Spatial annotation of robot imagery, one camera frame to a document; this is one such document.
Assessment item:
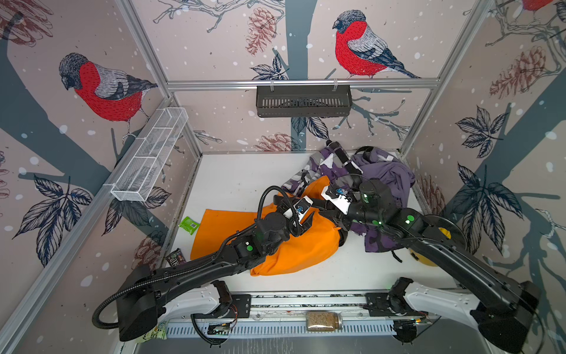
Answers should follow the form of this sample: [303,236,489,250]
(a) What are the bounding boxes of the orange trousers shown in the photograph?
[189,175,343,277]

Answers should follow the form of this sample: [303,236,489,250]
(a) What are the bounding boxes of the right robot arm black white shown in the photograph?
[313,179,540,353]

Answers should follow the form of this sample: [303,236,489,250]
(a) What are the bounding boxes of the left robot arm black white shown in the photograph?
[91,186,312,342]

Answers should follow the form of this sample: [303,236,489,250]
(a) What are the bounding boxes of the purple camouflage trousers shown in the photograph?
[282,147,405,253]

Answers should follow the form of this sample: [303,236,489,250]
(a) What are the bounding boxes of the plain purple garment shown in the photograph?
[352,146,416,207]

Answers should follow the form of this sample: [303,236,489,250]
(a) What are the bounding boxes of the black spool yellow hub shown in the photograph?
[422,215,467,249]

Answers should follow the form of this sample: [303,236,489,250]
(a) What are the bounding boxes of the yellow object beside spool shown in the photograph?
[409,249,437,267]

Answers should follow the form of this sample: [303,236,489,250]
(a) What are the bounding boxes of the small green packet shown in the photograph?
[179,217,200,235]

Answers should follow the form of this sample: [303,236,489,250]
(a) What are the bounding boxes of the dark candy packet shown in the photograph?
[165,248,187,267]

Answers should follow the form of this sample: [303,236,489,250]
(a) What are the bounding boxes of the jar of grains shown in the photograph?
[306,311,343,332]

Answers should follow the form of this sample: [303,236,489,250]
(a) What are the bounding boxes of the black perforated metal shelf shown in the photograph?
[256,85,353,118]

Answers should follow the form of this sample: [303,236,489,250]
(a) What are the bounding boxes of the green snack bag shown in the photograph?
[135,322,167,344]

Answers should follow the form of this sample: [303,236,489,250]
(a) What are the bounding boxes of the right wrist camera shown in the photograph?
[321,185,355,215]

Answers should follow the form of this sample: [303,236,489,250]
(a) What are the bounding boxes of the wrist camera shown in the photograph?
[321,185,355,215]
[294,197,312,221]

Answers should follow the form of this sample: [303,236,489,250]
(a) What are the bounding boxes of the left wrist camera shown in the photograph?
[294,197,312,221]

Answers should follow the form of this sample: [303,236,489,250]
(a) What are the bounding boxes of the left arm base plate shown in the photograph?
[206,294,252,319]

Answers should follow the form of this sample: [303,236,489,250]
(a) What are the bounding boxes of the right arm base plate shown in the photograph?
[363,292,428,318]

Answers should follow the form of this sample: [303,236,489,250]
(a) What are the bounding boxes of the white wire mesh basket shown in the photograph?
[111,107,188,202]

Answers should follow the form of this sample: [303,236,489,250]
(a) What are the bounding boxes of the horizontal aluminium frame bar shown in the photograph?
[166,78,440,92]

